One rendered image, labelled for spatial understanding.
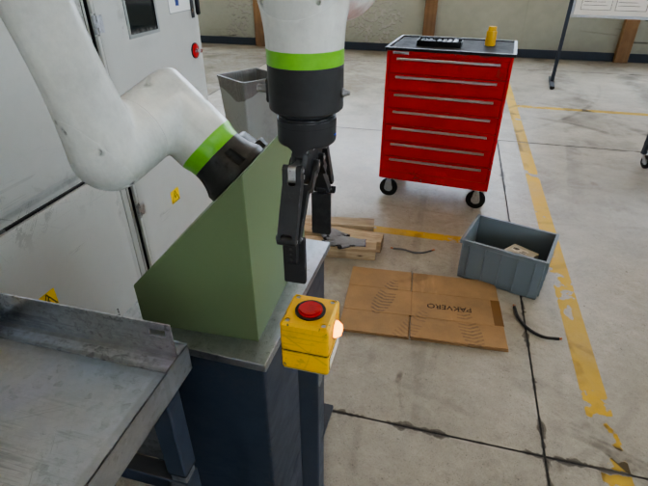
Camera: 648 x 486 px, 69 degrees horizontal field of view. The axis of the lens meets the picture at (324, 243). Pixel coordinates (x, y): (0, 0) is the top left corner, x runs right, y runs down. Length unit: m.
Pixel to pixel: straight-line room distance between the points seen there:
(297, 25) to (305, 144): 0.13
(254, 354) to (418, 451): 0.92
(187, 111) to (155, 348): 0.43
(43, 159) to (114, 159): 0.64
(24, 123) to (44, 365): 0.74
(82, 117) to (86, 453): 0.48
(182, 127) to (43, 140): 0.61
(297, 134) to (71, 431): 0.49
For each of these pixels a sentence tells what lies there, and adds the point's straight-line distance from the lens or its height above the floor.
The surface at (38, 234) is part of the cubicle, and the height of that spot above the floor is 0.74.
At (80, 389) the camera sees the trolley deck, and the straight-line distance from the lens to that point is 0.81.
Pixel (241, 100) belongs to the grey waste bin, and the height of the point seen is 0.51.
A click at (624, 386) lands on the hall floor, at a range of 2.17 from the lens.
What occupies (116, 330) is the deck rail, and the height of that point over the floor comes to 0.88.
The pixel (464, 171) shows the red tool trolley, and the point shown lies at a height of 0.26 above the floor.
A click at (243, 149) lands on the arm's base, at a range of 0.94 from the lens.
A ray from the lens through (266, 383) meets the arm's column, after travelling 0.96.
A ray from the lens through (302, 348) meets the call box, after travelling 0.77.
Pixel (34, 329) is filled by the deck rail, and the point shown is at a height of 0.85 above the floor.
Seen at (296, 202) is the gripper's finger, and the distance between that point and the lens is 0.57.
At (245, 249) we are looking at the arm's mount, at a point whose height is 0.96.
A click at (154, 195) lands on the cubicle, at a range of 1.89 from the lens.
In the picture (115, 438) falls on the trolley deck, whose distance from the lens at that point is 0.73.
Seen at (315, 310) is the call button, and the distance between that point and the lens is 0.76.
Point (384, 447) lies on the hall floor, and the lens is 1.70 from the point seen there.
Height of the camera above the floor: 1.39
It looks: 32 degrees down
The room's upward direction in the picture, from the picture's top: straight up
